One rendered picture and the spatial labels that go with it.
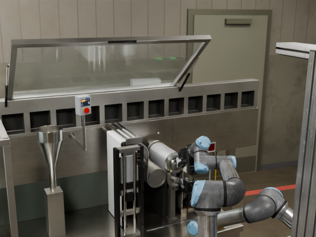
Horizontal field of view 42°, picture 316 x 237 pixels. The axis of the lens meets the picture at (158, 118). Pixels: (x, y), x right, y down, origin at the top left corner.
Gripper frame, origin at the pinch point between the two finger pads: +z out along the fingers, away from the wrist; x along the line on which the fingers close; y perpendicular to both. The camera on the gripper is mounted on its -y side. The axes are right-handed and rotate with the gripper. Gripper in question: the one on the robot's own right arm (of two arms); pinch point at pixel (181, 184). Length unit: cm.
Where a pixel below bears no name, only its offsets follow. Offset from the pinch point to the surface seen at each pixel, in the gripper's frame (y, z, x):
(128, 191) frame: 8.2, -12.6, 41.2
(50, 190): 8, 8, 80
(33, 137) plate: 33, 30, 84
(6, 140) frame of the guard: 50, -25, 104
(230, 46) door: 63, 213, -187
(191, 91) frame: 52, 31, -24
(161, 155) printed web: 19.0, 5.9, 11.5
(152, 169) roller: 13.7, -1.1, 20.6
